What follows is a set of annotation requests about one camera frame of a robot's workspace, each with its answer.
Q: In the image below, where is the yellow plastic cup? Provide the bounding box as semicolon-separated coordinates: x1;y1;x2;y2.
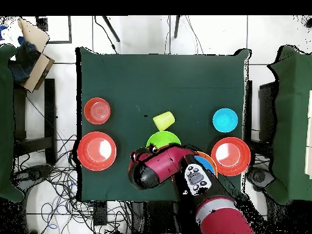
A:
152;111;176;132

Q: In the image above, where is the green plastic bowl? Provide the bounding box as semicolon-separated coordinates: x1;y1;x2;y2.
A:
146;130;182;149

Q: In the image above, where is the large blue plastic bowl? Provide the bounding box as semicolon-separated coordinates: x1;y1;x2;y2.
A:
193;155;217;176

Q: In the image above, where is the large orange plastic bowl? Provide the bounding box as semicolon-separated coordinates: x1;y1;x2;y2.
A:
195;151;219;178

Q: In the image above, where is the large red plastic bowl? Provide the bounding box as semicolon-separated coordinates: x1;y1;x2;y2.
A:
210;136;252;177
77;131;117;171

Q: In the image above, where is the white box stack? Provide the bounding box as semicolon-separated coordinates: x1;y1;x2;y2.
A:
304;90;312;180

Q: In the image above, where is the dark green tablecloth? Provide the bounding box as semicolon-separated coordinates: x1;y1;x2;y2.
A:
75;46;252;204

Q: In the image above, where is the small orange-red plastic bowl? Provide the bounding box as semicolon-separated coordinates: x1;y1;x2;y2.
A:
83;97;112;126

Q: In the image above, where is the small cyan plastic bowl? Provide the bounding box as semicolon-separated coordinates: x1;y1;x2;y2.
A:
212;108;239;133

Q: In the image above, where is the black tripod leg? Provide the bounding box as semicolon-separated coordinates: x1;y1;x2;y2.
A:
173;15;182;39
102;15;121;43

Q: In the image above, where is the black stool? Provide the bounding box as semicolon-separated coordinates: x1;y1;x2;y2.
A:
13;77;58;166

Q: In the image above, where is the cardboard box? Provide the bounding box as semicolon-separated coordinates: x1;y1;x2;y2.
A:
16;17;55;93

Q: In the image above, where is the green cloth covered side table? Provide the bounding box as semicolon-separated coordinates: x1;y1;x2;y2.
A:
265;44;312;205
0;43;25;203

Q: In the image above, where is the dark blue cloth bag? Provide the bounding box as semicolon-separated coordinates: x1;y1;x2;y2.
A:
8;36;42;83

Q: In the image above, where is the tangle of floor cables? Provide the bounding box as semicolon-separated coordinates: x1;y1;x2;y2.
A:
12;133;132;234

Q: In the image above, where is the black pedestal foot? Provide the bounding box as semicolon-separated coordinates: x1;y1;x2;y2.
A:
12;164;53;186
245;166;276;192

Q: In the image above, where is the black floor frame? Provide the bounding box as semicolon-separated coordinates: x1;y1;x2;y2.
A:
36;15;73;44

